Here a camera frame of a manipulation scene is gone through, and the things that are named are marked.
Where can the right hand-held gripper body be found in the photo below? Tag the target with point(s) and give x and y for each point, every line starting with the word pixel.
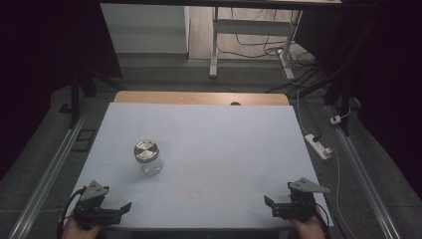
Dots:
pixel 300 207

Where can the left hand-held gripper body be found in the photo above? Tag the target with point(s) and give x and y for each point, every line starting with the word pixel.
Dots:
pixel 94 212

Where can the clear glass jar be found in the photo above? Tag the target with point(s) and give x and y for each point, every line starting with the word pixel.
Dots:
pixel 153 167

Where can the person's right hand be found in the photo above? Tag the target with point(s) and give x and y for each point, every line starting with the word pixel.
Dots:
pixel 308 230

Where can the person's left hand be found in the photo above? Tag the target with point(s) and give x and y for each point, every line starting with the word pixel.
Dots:
pixel 78 231

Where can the white power strip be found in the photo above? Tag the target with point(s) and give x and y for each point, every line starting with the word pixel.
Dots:
pixel 316 146

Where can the small white adapter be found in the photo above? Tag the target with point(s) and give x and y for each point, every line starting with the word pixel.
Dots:
pixel 335 119

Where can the black curtain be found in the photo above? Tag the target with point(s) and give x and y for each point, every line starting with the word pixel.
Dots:
pixel 391 83
pixel 40 66

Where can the aluminium rail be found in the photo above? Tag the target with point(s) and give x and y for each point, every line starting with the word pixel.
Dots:
pixel 365 179
pixel 49 176

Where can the white desk frame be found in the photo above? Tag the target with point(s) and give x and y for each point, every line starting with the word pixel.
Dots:
pixel 252 27

